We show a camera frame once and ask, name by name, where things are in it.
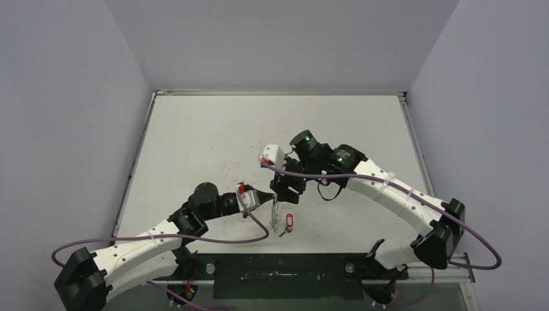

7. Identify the large metal keyring plate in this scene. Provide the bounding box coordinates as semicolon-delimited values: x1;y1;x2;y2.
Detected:
269;194;282;231

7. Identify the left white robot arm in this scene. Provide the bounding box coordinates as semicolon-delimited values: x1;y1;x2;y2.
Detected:
54;182;275;310

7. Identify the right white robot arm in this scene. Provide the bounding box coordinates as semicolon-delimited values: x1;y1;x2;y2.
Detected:
258;130;465;278

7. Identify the key with red tag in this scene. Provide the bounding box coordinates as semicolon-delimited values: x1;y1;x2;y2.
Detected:
279;213;294;237

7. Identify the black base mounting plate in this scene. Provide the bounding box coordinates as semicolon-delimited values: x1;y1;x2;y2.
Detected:
165;253;409;300

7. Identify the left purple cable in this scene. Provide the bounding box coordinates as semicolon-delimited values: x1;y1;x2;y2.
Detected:
51;189;270;311

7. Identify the purple cable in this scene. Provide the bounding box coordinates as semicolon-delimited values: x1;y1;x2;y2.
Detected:
51;189;270;311
260;159;502;309

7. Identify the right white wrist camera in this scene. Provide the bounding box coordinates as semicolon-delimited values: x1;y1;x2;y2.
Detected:
258;144;286;169

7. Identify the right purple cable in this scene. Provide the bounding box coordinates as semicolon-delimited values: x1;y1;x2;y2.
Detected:
260;159;502;309

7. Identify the aluminium frame rail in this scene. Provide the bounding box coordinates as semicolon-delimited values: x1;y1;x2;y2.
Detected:
443;253;476;283

